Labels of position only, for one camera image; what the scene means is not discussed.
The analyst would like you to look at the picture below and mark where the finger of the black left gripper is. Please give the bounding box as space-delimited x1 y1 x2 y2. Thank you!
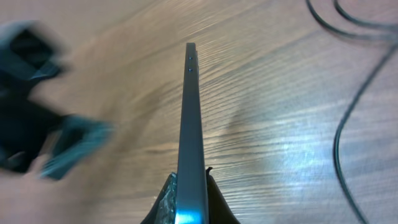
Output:
40 115 113 180

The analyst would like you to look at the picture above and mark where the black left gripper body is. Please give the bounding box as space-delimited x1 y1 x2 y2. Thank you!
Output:
1 21 65 173

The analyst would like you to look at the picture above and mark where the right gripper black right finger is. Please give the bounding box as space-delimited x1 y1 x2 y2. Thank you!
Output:
206 167 240 224

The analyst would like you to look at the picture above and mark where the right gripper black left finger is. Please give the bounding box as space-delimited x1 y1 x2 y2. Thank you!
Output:
141 172 177 224

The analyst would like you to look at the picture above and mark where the blue Galaxy smartphone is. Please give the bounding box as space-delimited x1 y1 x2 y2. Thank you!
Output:
175 43 209 224

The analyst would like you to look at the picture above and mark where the black USB charging cable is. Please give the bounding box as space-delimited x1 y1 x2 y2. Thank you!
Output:
305 0 398 224

